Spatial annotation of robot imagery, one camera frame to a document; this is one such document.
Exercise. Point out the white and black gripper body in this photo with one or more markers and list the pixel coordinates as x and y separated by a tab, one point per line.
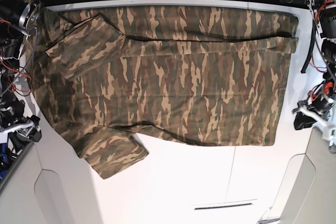
19	128
319	110

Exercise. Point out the camouflage T-shirt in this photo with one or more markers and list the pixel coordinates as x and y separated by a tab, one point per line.
202	76

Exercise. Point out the blue and black equipment pile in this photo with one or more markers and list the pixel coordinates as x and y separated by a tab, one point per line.
8	156

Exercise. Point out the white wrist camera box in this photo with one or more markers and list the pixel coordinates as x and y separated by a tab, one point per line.
328	133

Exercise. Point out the robot arm with red wires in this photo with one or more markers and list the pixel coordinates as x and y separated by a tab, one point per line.
18	23

